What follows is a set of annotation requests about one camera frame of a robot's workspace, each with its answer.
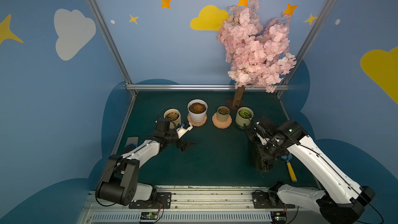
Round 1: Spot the pink cherry blossom tree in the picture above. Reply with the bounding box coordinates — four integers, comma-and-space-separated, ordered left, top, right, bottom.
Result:
217, 0, 296, 108

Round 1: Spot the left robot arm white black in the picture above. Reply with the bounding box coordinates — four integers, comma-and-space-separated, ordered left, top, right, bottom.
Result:
95, 118, 196, 208

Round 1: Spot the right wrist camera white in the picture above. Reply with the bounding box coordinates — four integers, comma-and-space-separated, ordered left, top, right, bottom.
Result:
257, 132, 268, 145

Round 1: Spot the left circuit board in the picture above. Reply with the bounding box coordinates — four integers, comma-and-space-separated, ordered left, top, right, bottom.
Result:
140, 212, 159, 222

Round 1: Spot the yellow ribbed succulent pot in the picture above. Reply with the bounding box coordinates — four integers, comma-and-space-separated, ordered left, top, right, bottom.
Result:
164, 108, 181, 129

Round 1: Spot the pink saucer under white pot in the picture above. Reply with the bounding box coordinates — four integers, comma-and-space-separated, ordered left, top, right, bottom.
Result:
187, 115, 207, 127

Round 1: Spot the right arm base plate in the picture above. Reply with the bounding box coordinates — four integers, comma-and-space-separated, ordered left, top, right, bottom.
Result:
251, 190, 296, 209

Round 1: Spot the right circuit board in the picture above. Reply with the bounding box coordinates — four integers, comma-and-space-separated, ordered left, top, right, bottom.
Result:
271, 212, 287, 224

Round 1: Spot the white ribbed succulent pot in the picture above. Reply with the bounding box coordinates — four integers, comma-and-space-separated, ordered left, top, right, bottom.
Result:
188, 99, 208, 122

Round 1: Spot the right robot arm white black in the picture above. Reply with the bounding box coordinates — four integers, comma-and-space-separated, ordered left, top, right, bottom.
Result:
245, 118, 375, 224

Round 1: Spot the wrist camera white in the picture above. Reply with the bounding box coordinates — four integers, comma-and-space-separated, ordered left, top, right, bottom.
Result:
257, 132, 268, 145
176, 122, 193, 139

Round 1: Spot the aluminium front rail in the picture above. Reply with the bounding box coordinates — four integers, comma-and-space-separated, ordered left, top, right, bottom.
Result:
77, 186, 327, 224

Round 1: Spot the small beige succulent pot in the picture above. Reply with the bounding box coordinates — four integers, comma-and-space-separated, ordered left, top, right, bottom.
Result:
216, 106, 230, 122

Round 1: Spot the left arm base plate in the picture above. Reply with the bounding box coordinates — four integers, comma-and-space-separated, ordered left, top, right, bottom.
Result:
129, 192, 172, 209

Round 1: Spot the black saucer under green pot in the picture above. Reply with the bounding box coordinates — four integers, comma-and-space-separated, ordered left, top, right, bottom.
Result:
234, 122, 253, 130

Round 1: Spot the blue yellow garden fork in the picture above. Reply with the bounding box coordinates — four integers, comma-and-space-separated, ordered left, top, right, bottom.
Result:
282, 154, 297, 183

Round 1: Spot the circuit board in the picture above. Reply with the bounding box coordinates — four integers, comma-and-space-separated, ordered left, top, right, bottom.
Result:
140, 212, 159, 222
271, 212, 287, 224

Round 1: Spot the pink saucer under beige pot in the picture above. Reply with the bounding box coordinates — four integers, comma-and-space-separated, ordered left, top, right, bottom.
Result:
212, 113, 232, 129

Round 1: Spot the dark green watering can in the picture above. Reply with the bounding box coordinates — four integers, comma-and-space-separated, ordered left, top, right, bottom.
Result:
245, 117, 280, 172

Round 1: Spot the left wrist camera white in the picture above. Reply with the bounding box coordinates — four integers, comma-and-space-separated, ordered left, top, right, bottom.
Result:
176, 122, 193, 139

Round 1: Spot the pale green succulent pot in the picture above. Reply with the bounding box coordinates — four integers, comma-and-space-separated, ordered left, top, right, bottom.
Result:
235, 107, 254, 125

